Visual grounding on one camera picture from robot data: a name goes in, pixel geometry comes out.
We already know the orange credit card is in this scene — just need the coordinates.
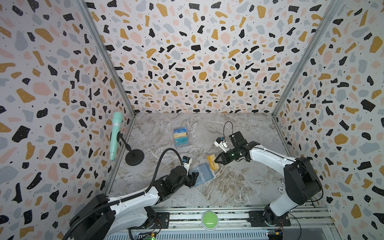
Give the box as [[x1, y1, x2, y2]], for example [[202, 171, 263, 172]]
[[208, 155, 220, 171]]

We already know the blue leather card holder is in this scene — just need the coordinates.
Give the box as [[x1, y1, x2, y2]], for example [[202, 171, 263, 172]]
[[190, 163, 215, 188]]

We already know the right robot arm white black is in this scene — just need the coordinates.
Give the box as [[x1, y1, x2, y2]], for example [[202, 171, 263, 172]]
[[215, 141, 323, 226]]

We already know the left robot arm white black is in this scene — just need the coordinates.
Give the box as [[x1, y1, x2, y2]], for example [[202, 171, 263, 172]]
[[63, 166, 199, 240]]

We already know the clear box with cards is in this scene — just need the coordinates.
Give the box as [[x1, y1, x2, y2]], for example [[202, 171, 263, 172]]
[[173, 127, 189, 147]]

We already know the black microphone stand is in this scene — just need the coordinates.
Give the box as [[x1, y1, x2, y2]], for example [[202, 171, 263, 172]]
[[117, 132, 145, 166]]

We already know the green push button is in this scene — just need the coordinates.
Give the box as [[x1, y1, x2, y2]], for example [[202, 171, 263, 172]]
[[201, 211, 219, 231]]

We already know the mint green microphone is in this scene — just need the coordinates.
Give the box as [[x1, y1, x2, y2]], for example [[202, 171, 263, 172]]
[[109, 112, 123, 161]]

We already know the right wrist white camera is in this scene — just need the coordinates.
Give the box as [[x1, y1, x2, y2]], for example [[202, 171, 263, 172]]
[[214, 137, 229, 152]]

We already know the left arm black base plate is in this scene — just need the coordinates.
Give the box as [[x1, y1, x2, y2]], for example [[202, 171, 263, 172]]
[[131, 212, 170, 230]]

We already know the white ventilated cable duct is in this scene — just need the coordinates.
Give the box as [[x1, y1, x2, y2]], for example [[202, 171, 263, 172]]
[[104, 230, 269, 240]]

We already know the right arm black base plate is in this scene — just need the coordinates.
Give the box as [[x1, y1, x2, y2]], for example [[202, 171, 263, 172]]
[[248, 211, 291, 227]]

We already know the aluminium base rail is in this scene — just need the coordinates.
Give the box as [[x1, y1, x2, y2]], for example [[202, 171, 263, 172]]
[[104, 205, 334, 233]]

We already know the black corrugated cable hose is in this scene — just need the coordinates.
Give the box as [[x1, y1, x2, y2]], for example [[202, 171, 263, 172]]
[[61, 147, 184, 240]]

